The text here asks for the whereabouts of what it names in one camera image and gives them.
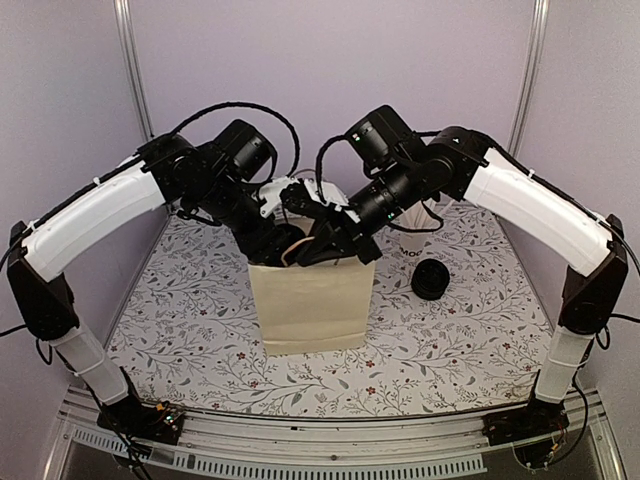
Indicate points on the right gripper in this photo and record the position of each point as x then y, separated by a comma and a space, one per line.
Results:
346, 239

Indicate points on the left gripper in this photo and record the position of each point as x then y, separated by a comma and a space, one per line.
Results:
259, 245

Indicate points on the kraft paper bag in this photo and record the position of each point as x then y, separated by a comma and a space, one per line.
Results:
324, 307

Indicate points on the stack of black lids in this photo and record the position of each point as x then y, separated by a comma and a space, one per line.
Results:
430, 279

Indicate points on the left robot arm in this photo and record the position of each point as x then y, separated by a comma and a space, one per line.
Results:
213, 184

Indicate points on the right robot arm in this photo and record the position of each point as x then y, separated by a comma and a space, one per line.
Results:
405, 167

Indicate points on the white cup holding straws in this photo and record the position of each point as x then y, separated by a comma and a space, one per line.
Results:
413, 245

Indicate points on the bundle of wrapped white straws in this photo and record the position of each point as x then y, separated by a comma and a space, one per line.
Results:
425, 215

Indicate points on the floral table mat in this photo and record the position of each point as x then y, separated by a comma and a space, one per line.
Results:
190, 332

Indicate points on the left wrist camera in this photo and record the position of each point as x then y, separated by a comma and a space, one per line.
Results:
268, 196

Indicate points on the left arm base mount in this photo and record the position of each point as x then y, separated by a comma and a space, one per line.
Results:
162, 423

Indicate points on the aluminium front rail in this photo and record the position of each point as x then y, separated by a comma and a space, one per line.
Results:
219, 445

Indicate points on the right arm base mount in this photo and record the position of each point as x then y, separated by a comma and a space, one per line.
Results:
535, 418

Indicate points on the left aluminium frame post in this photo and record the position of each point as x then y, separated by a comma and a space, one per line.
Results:
125, 28

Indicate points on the aluminium frame post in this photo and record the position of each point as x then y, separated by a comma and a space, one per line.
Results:
533, 61
125, 28

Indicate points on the right aluminium frame post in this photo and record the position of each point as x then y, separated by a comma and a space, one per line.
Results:
533, 61

